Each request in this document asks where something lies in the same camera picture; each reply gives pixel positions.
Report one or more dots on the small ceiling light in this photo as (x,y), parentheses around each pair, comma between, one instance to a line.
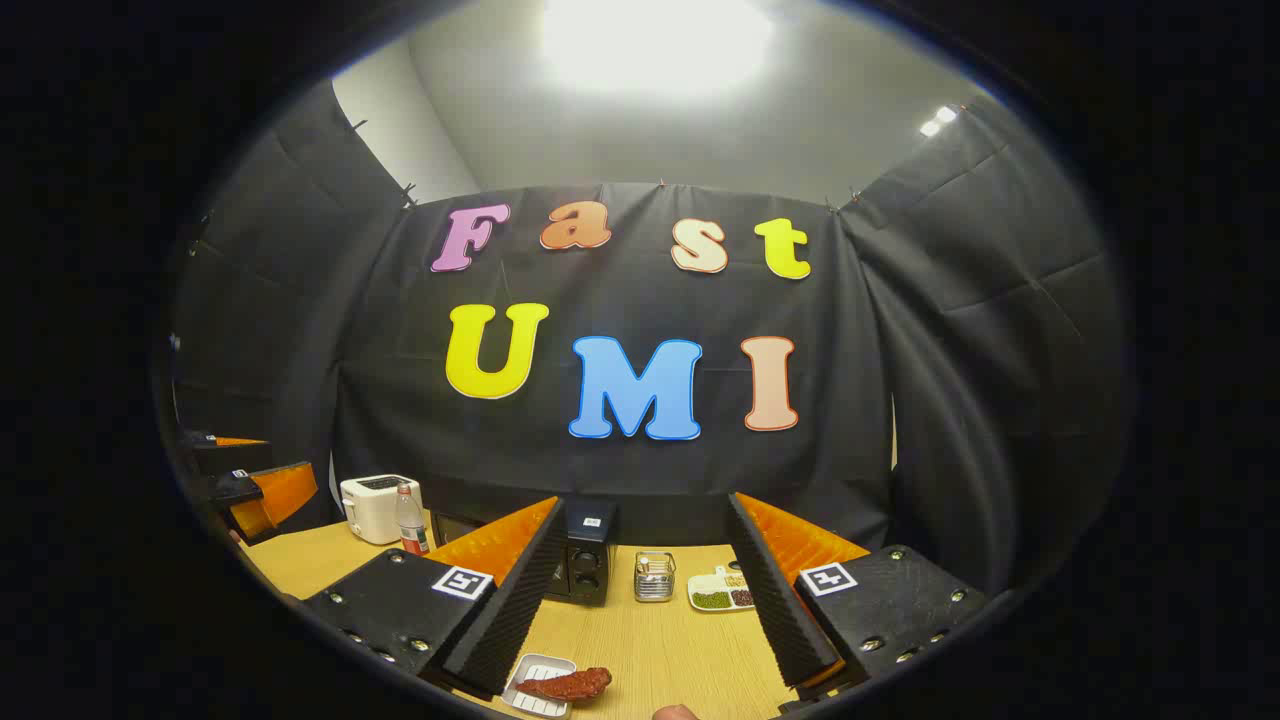
(938,120)

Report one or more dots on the brown grilled meat piece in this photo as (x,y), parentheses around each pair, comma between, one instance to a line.
(570,685)

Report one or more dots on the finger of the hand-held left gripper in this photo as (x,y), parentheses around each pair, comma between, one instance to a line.
(280,495)
(225,458)

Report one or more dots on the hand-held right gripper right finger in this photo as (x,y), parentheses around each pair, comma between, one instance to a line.
(775,600)

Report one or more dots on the black electric oven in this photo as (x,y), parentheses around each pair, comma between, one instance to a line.
(590,560)

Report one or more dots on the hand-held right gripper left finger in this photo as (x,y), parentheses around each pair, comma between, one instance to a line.
(515,610)

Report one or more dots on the large ceiling light panel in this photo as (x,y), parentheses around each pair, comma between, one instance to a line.
(655,40)

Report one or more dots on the clear plastic bottle red label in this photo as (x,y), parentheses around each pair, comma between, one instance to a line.
(410,525)

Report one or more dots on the white toaster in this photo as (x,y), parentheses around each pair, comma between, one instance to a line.
(375,510)

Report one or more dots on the small white tray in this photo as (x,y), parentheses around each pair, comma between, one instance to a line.
(535,706)

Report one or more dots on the white divided dish with beans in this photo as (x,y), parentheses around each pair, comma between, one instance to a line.
(712,600)

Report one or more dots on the black backdrop cloth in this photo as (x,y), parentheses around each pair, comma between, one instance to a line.
(620,290)

